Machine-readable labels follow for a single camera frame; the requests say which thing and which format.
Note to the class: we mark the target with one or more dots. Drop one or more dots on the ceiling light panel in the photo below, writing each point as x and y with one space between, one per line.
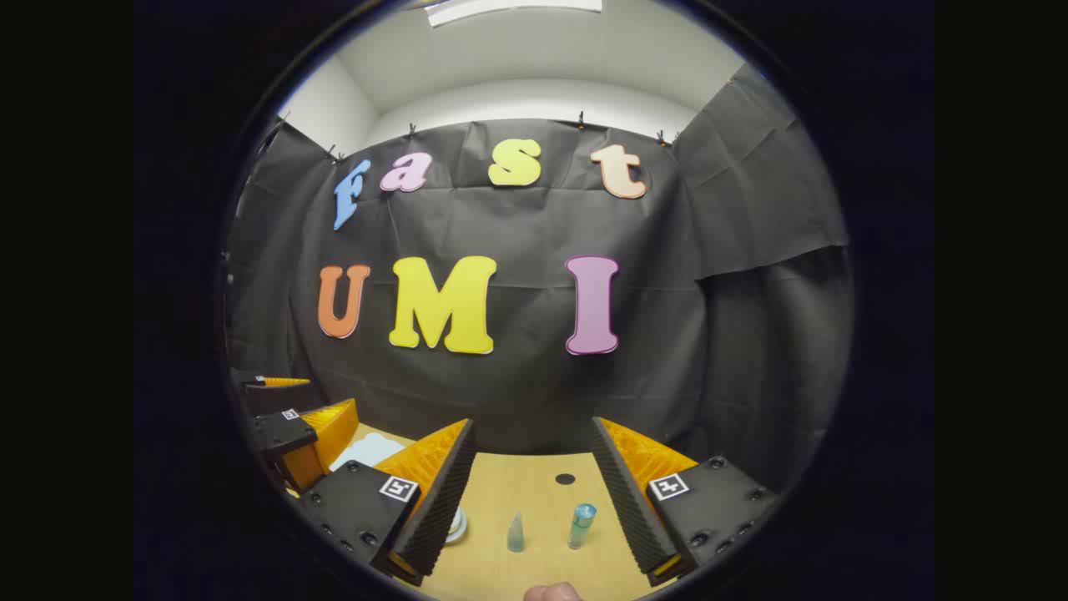
501 10

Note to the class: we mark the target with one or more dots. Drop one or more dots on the blue capped glass bottle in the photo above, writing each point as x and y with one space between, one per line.
581 527

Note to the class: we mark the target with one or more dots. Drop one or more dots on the small white cream jar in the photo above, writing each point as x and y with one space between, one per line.
456 527

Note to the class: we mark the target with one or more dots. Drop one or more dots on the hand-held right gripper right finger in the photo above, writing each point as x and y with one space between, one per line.
626 501

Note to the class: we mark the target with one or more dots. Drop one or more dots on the light blue hard suitcase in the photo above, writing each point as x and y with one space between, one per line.
367 451

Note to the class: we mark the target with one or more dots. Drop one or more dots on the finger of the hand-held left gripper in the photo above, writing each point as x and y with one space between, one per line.
279 434
267 396

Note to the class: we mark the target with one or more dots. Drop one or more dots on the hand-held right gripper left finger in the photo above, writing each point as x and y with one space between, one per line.
438 509

